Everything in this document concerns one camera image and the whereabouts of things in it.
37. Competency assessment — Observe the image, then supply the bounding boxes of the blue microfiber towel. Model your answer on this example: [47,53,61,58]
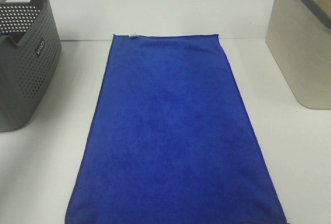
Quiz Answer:
[64,34,287,223]

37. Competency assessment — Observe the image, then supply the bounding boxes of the grey perforated plastic basket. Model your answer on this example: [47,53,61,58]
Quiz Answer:
[1,0,62,131]

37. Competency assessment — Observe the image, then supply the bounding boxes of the beige plastic basket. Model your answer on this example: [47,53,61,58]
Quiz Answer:
[266,0,330,109]

